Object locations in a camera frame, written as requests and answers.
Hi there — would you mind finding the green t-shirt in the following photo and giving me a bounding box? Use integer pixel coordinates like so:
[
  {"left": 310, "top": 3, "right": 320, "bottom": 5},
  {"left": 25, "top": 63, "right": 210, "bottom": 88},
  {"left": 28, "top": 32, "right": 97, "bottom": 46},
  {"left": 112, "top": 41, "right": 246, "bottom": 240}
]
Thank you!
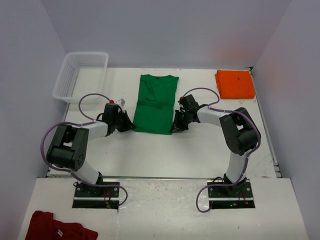
[{"left": 133, "top": 74, "right": 179, "bottom": 135}]

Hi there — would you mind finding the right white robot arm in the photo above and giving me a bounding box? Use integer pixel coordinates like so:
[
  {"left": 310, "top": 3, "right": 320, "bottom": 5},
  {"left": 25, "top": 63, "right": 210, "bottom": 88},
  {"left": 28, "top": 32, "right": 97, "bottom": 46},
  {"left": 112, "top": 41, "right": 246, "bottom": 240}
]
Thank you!
[{"left": 170, "top": 94, "right": 261, "bottom": 197}]

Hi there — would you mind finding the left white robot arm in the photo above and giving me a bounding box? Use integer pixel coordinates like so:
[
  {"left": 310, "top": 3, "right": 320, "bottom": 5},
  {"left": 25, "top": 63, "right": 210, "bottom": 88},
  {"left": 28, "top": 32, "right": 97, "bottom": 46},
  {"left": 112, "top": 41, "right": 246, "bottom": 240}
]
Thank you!
[{"left": 41, "top": 103, "right": 135, "bottom": 197}]

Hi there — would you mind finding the white plastic basket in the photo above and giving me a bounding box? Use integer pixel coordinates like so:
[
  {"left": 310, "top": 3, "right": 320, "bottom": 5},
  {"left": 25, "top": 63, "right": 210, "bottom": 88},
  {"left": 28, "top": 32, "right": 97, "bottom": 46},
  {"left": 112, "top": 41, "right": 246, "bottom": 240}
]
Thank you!
[{"left": 52, "top": 51, "right": 109, "bottom": 104}]

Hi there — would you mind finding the folded orange t-shirt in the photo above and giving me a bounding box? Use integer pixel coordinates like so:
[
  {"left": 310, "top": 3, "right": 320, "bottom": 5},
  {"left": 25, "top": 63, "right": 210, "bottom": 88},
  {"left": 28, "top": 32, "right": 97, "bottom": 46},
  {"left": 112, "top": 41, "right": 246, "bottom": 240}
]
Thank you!
[{"left": 215, "top": 69, "right": 256, "bottom": 99}]

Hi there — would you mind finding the dark red t-shirt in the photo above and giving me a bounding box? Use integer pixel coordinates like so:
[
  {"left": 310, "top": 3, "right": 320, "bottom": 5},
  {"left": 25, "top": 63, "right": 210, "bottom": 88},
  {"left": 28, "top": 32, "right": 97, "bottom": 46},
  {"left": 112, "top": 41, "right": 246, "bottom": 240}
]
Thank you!
[{"left": 25, "top": 210, "right": 99, "bottom": 240}]

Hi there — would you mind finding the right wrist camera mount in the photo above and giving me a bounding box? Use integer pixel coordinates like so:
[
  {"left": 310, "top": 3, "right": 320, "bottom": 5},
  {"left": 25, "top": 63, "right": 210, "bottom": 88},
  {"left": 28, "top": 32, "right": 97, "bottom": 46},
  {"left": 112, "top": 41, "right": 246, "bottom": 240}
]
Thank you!
[{"left": 178, "top": 96, "right": 187, "bottom": 105}]

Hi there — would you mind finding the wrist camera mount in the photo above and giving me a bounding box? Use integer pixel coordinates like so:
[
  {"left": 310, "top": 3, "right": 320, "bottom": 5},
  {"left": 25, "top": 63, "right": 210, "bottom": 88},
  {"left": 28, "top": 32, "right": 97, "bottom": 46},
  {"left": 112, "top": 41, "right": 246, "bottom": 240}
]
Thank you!
[
  {"left": 178, "top": 96, "right": 187, "bottom": 105},
  {"left": 109, "top": 98, "right": 126, "bottom": 111}
]

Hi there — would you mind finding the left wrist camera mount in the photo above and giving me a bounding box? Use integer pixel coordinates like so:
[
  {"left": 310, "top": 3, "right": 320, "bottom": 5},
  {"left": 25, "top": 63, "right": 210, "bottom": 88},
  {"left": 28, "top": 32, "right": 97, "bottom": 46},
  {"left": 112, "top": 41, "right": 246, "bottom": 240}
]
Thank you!
[{"left": 109, "top": 98, "right": 126, "bottom": 111}]

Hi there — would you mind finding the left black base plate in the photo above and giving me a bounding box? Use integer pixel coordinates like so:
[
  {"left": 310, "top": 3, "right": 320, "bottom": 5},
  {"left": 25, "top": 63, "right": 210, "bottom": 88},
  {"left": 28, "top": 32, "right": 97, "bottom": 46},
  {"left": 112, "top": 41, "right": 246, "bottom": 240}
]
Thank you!
[{"left": 72, "top": 181, "right": 120, "bottom": 210}]

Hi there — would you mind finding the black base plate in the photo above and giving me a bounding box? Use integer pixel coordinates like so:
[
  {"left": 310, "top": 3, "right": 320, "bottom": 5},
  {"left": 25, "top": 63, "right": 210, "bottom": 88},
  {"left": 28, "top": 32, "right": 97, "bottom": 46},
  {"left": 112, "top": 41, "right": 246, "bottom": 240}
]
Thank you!
[
  {"left": 208, "top": 179, "right": 256, "bottom": 210},
  {"left": 72, "top": 181, "right": 120, "bottom": 210}
]

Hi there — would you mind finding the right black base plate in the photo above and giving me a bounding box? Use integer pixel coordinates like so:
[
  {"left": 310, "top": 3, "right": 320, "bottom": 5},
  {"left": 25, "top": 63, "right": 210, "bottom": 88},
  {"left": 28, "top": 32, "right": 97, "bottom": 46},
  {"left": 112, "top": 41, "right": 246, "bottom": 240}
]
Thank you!
[{"left": 208, "top": 179, "right": 256, "bottom": 210}]

